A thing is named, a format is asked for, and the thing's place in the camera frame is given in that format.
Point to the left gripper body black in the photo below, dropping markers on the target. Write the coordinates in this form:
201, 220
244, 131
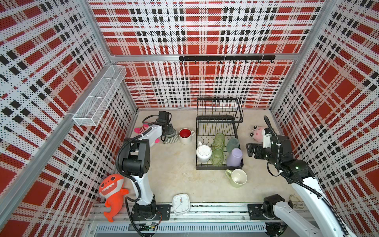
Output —
170, 129

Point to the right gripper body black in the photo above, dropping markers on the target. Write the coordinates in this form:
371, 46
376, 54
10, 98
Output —
262, 153

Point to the ribbed grey-green cup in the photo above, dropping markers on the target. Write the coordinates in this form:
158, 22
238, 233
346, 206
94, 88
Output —
171, 138

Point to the lilac plastic cup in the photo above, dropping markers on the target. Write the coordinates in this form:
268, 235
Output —
235, 157

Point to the teal textured plastic cup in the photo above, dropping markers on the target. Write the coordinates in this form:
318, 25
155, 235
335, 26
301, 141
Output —
232, 144

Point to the white ceramic mug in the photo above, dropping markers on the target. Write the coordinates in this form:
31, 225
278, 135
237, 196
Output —
203, 152

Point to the tall green glass cup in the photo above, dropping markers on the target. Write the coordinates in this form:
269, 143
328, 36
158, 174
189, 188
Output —
219, 142

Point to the green transparent glass mug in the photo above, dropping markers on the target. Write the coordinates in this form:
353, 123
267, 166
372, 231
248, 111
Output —
217, 158

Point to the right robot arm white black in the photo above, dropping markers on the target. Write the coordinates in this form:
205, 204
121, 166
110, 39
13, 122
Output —
300, 176

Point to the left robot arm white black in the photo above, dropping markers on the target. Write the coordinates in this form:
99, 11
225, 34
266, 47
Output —
133, 162

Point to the pink white owl plush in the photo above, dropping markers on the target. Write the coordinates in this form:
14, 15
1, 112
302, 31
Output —
152, 135

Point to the white mug red inside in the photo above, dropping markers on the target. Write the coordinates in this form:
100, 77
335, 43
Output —
186, 135

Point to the pink pig plush red dress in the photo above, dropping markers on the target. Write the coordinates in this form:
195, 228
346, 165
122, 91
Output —
257, 133

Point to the light green ceramic mug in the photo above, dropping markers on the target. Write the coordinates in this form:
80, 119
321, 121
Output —
237, 177

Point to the beige rubber band loop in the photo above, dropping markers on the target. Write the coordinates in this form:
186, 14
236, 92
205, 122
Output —
296, 201

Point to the red monster plush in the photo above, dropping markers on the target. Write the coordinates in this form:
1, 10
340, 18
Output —
112, 189

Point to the white square alarm clock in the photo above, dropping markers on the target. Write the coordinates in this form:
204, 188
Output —
181, 204

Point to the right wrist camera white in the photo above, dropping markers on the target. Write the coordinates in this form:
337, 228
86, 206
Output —
267, 141

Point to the black wire dish rack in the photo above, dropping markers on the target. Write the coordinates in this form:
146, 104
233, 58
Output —
216, 116

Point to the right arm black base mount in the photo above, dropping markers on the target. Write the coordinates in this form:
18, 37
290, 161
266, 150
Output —
257, 211

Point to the white wire wall basket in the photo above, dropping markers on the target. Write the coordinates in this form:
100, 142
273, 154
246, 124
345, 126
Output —
100, 96

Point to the black wall hook rail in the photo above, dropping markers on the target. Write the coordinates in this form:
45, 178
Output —
257, 58

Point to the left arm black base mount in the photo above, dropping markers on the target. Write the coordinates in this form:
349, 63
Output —
155, 212

